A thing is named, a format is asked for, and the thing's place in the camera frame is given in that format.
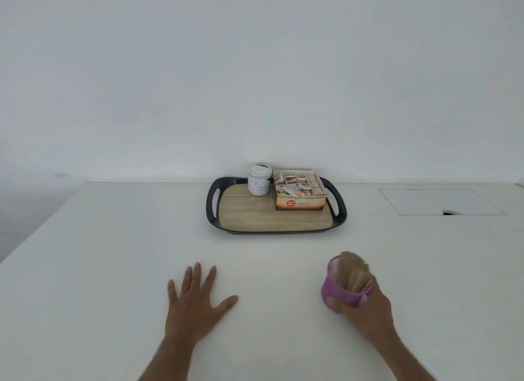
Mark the white jar with label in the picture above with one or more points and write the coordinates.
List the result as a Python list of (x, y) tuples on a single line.
[(259, 180)]

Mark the open cardboard tea bag box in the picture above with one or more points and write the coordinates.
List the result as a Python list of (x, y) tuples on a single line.
[(301, 196)]

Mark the person's left forearm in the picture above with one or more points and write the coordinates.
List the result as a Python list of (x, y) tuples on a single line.
[(163, 362)]

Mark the black tray with wood-look base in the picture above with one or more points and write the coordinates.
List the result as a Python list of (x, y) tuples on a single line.
[(262, 213)]

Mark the bundle of wooden stir sticks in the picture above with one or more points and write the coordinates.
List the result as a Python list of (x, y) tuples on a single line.
[(353, 272)]

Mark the purple cup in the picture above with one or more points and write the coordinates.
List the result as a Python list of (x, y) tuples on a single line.
[(333, 292)]

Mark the person's left middle finger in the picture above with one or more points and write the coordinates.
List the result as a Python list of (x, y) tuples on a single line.
[(196, 279)]

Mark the person's left little finger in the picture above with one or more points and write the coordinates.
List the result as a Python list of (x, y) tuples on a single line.
[(172, 291)]

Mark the person's left hand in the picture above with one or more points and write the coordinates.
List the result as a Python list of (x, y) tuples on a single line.
[(192, 311)]

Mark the person's right thumb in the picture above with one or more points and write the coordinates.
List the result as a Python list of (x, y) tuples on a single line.
[(339, 304)]

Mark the person's left thumb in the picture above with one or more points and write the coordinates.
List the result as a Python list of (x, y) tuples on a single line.
[(226, 304)]

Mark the white table hatch cover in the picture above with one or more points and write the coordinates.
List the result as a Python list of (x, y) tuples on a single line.
[(440, 201)]

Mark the person's right forearm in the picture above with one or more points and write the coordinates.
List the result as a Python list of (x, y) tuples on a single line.
[(403, 360)]

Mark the pile of tea bag sachets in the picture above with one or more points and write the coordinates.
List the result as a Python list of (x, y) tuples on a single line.
[(297, 184)]

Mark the person's right hand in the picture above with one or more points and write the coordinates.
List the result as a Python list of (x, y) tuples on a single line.
[(370, 315)]

